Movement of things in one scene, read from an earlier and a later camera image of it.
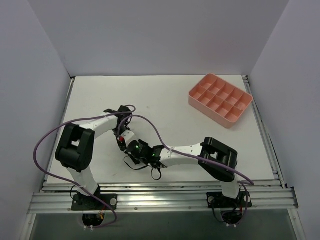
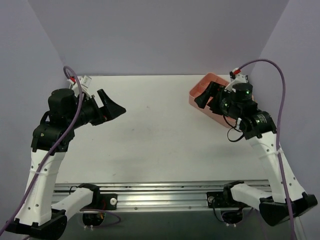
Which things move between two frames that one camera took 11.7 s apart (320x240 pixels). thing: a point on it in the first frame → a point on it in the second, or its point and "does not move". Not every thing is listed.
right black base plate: (216, 200) does not move
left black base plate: (81, 202) does not move
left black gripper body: (121, 144) → (100, 113)
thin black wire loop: (143, 167) → (234, 128)
